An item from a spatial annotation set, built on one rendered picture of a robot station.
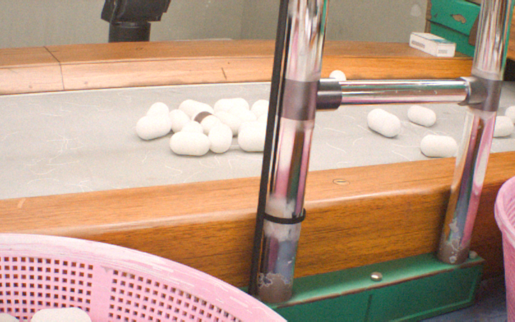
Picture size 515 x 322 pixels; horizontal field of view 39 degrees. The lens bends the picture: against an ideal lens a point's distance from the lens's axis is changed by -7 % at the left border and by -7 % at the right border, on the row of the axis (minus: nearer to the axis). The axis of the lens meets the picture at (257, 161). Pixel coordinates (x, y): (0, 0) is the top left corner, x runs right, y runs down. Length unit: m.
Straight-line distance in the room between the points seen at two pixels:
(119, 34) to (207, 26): 1.96
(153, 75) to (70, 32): 2.02
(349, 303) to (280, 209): 0.09
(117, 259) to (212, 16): 2.70
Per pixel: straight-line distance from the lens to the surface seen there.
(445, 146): 0.68
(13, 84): 0.77
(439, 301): 0.56
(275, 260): 0.45
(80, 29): 2.83
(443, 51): 1.04
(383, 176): 0.54
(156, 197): 0.47
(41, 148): 0.61
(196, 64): 0.83
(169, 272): 0.38
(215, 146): 0.61
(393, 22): 2.43
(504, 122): 0.79
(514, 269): 0.50
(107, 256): 0.39
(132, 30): 1.11
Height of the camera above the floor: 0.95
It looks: 20 degrees down
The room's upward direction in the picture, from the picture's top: 6 degrees clockwise
